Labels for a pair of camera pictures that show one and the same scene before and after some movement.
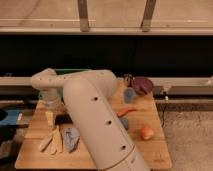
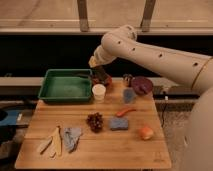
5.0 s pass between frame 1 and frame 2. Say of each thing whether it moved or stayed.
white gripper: moved
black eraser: moved
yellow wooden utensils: stayed
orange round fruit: stayed
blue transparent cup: stayed
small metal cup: stayed
